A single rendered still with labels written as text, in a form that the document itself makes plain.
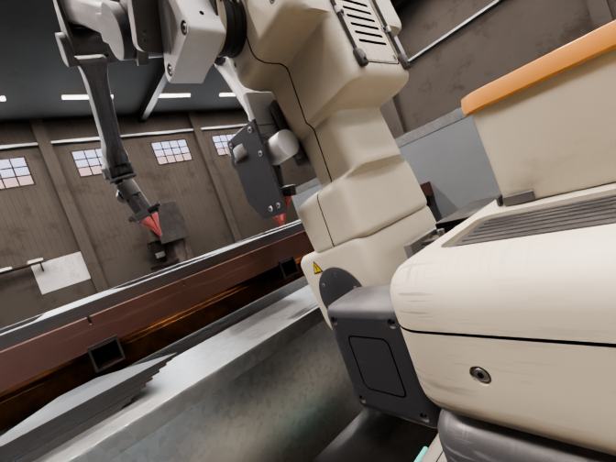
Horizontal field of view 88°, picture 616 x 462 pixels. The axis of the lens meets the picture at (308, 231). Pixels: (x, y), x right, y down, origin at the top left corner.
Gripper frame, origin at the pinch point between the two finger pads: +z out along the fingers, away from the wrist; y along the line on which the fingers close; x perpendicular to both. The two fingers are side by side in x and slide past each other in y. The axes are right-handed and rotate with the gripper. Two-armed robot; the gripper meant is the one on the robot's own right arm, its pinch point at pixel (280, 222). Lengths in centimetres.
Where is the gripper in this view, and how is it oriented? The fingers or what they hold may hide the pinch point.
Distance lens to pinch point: 84.0
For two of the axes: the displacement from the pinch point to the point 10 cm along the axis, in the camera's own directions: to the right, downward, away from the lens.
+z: 1.8, 9.6, 2.3
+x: 7.4, -2.9, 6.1
